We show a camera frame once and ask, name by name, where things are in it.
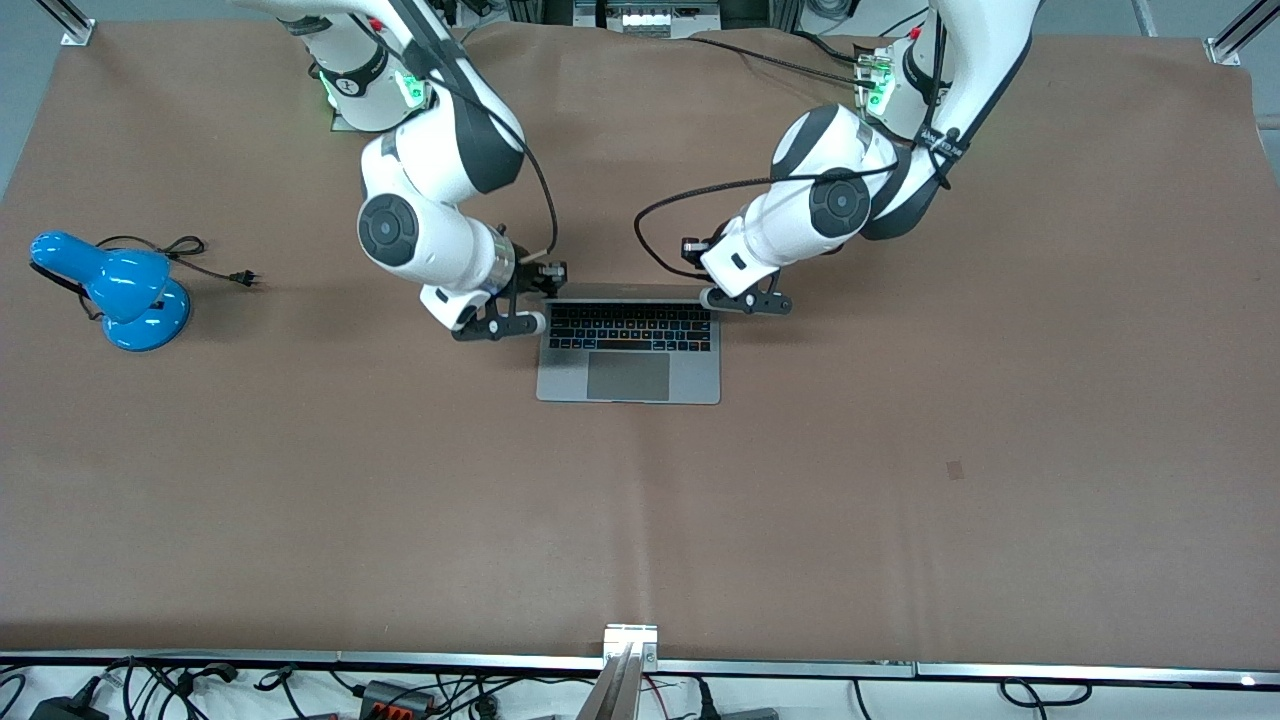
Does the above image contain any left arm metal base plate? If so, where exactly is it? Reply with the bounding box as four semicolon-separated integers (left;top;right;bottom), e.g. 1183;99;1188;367
855;42;901;126

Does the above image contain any black lamp cord with plug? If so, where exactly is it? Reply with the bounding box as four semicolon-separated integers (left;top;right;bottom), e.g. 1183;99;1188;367
60;235;261;321

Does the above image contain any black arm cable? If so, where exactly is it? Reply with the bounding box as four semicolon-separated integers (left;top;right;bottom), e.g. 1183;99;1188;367
395;0;559;263
635;20;963;279

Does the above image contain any black power adapter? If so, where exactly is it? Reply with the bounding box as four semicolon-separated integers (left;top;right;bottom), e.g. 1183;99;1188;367
30;695;109;720

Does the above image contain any aluminium frame profile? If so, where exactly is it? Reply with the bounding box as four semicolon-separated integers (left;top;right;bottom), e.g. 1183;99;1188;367
1204;0;1280;67
35;0;97;47

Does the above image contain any black orange connector box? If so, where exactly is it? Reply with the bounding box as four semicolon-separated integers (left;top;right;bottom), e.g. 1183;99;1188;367
358;680;438;717

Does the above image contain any short black cable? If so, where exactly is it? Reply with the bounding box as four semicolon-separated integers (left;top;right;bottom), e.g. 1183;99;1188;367
795;30;867;67

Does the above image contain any grey aluminium laptop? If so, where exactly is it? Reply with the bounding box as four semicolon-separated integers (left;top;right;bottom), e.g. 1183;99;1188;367
537;283;722;405

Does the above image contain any black cable loop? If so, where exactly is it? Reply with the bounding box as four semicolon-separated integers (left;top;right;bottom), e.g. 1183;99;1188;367
1000;678;1093;709

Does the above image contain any brown table cover mat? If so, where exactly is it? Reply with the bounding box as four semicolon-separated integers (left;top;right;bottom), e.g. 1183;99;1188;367
0;20;1280;669

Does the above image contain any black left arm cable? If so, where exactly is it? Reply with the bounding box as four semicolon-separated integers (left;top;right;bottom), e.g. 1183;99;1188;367
635;20;963;279

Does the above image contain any blue desk lamp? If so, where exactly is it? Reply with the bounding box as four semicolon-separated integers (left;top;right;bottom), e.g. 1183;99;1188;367
29;232;192;352

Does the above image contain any aluminium table edge strip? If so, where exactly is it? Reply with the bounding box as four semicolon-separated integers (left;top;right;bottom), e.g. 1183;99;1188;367
0;650;1280;689

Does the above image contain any aluminium camera post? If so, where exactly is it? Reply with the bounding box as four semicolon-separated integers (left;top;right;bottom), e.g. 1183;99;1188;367
575;623;661;720

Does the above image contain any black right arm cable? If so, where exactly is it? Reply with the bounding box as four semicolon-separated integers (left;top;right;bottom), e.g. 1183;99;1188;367
395;0;559;263

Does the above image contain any grey control box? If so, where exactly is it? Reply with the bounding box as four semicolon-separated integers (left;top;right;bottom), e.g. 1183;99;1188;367
575;0;722;39

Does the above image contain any long black braided cable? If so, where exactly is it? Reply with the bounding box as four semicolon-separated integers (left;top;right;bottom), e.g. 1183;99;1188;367
688;35;883;89

